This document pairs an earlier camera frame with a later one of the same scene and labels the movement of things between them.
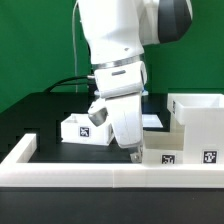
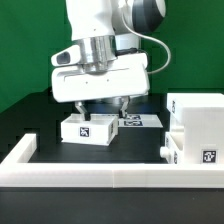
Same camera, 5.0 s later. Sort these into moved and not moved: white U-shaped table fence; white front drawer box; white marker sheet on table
Moved: white front drawer box
Not moved: white U-shaped table fence; white marker sheet on table
